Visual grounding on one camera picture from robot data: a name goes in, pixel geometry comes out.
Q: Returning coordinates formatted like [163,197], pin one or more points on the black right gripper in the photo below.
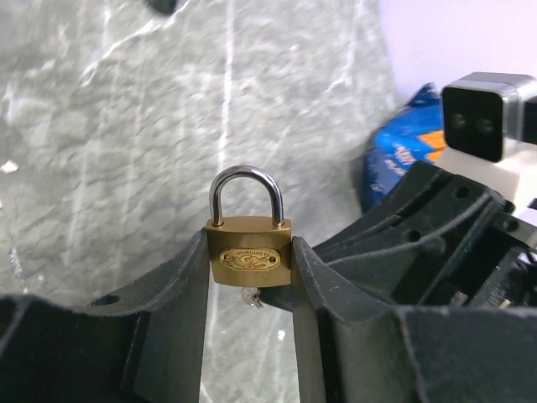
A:
[437,239]

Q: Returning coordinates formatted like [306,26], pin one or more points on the brass padlock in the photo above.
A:
[249,251]

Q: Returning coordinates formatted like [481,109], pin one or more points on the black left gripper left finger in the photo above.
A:
[140,343]

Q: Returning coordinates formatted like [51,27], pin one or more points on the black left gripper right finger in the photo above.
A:
[351,347]

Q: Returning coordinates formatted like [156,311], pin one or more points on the blue chips bag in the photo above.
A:
[414,133]

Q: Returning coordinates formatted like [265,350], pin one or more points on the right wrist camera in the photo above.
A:
[489,125]

